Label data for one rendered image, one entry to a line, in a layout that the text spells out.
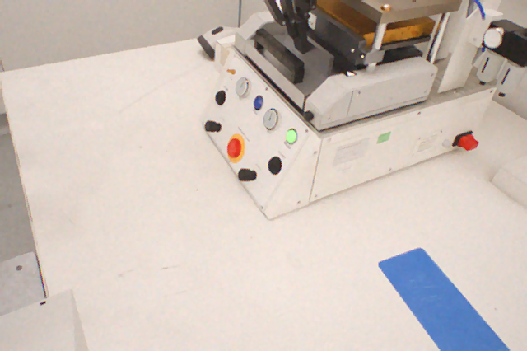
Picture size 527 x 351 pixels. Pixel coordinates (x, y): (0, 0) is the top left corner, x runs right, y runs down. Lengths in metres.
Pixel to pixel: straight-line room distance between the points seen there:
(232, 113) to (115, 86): 0.38
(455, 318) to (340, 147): 0.32
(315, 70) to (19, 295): 0.61
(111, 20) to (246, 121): 1.46
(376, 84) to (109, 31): 1.70
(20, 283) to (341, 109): 0.57
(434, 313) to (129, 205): 0.55
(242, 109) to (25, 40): 1.48
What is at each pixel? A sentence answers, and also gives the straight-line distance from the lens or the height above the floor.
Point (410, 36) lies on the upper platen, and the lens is 0.84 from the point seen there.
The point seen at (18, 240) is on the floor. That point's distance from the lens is 1.87.
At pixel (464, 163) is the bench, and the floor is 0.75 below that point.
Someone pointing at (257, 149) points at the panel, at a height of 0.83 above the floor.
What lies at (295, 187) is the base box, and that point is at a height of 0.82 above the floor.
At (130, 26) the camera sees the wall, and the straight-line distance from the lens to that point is 2.27.
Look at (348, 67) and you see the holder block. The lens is 0.80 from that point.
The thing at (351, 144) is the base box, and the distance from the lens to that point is 0.78.
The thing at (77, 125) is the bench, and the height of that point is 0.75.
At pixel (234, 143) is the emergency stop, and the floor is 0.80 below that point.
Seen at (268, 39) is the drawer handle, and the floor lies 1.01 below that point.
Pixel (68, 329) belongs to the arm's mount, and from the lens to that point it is 0.51.
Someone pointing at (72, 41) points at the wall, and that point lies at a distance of 2.24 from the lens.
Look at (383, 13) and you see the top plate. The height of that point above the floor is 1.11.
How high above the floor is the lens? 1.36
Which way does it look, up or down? 39 degrees down
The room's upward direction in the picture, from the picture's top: 5 degrees clockwise
